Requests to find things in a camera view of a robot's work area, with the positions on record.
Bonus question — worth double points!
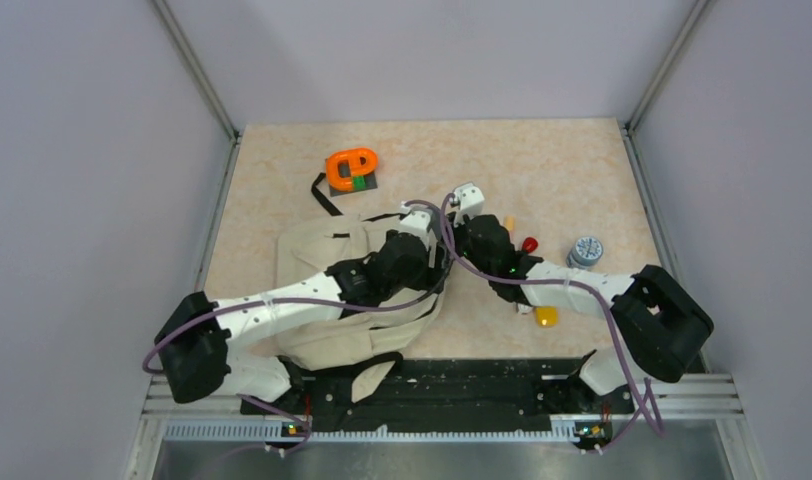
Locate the beige canvas backpack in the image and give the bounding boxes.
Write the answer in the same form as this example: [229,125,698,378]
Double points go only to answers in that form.
[274,212,444,402]

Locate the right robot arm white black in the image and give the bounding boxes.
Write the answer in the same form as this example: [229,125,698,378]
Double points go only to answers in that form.
[452,215,714,396]

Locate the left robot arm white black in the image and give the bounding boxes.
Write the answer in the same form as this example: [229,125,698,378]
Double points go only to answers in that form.
[142,230,449,404]

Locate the orange toy on grey base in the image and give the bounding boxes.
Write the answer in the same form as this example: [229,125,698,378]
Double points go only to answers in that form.
[324,147,379,196]

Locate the red black stamp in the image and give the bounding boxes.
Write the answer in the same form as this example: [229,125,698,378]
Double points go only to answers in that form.
[521,237,539,254]

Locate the yellow eraser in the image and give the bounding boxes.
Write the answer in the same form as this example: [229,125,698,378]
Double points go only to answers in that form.
[534,306,559,328]

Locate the blue patterned tape roll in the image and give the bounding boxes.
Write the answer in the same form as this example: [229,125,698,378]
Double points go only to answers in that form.
[566,236,604,270]

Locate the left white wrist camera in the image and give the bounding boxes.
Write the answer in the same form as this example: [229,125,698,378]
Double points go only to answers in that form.
[397,204,433,249]

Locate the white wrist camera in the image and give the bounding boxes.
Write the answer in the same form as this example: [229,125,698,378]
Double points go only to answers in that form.
[450,182,485,225]
[397,204,433,249]

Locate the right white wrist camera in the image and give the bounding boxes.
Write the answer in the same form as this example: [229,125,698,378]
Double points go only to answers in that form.
[450,182,485,225]

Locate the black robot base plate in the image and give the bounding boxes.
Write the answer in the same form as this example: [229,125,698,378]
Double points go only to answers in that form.
[273,353,636,433]

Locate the aluminium frame rails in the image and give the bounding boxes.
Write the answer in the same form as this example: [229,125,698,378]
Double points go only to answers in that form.
[125,374,770,479]

